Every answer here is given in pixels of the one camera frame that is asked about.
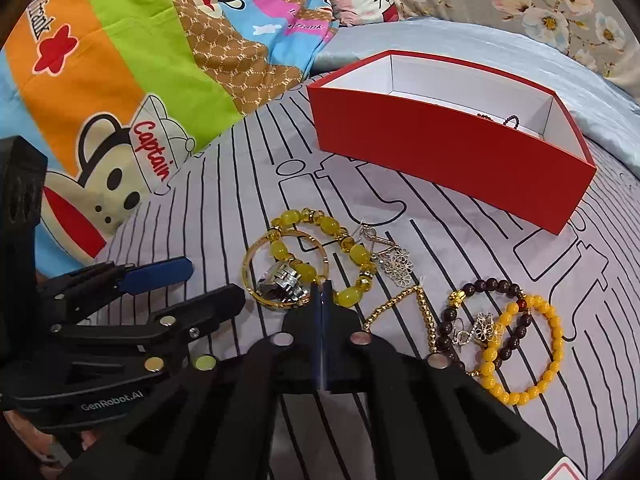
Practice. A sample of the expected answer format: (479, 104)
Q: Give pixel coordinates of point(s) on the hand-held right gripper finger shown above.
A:
(329, 340)
(317, 340)

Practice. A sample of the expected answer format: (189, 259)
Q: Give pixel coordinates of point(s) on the gold bangle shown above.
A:
(325, 257)

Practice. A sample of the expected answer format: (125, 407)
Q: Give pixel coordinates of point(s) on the light blue pillow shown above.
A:
(450, 40)

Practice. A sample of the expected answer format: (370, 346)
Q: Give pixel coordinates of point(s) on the silver metal link watch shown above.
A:
(280, 282)

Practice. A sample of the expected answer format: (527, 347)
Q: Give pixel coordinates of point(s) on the cartoon monkey printed blanket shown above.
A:
(150, 60)

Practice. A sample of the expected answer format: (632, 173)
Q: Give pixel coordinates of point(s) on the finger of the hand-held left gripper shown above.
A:
(160, 272)
(200, 310)

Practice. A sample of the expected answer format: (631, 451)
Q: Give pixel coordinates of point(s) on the red cardboard box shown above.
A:
(450, 150)

